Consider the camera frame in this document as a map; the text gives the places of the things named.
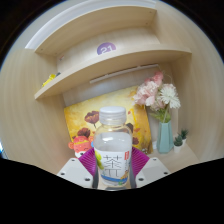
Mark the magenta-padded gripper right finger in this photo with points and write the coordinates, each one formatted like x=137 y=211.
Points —
x=150 y=168

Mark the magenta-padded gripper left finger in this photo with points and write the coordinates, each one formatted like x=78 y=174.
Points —
x=75 y=170

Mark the clear plastic drink bottle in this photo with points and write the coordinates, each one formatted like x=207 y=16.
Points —
x=112 y=146

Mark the red plush mascot toy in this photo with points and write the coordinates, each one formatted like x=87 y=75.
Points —
x=81 y=145

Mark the tall pale green vase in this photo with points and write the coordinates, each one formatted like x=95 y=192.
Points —
x=165 y=138

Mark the yellow poppy flower painting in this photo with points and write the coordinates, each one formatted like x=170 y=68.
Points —
x=80 y=113

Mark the pink and white flower bouquet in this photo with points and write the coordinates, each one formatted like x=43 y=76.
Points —
x=150 y=91

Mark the small yellow object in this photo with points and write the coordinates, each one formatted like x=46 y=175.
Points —
x=49 y=80

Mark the white light bar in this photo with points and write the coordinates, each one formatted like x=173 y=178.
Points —
x=123 y=73

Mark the light wooden desk shelf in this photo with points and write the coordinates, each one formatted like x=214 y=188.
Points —
x=100 y=63

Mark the round purple sticker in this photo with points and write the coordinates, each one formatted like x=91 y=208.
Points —
x=106 y=49

